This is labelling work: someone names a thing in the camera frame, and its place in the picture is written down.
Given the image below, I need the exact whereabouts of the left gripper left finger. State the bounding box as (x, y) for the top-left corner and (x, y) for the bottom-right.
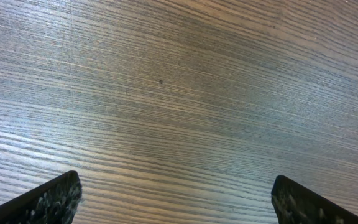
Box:
(0, 170), (82, 224)

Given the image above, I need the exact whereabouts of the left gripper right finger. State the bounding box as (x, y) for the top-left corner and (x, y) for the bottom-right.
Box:
(271, 175), (358, 224)

